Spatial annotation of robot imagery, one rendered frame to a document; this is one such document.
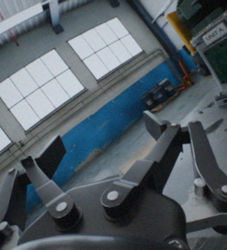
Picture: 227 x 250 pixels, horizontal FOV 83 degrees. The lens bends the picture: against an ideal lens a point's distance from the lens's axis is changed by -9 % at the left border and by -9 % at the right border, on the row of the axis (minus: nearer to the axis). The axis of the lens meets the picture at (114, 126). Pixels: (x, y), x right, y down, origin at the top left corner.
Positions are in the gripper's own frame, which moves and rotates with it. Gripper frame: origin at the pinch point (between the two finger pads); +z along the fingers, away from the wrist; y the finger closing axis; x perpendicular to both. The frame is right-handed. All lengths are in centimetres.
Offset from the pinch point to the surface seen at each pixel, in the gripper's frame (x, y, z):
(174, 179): -30.3, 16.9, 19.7
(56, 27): 271, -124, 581
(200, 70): 2, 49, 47
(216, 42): 12, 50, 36
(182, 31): 23, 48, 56
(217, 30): 17, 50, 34
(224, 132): -21, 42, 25
